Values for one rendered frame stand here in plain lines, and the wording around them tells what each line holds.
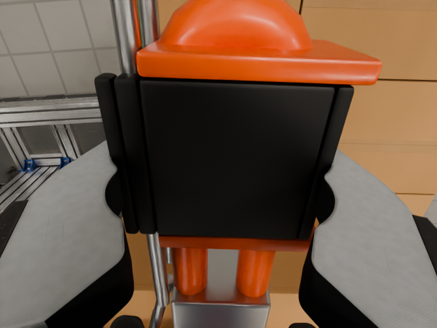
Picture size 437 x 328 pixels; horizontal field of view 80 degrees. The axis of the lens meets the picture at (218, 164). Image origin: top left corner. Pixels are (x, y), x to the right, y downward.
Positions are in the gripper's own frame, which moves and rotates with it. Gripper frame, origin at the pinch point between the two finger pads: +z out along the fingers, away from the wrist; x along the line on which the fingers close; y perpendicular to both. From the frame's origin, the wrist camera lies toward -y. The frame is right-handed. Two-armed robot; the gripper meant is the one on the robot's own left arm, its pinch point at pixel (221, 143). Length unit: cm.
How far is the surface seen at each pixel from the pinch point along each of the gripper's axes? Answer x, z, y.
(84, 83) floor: -68, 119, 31
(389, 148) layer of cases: 55, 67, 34
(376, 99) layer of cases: 45, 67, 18
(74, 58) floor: -71, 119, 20
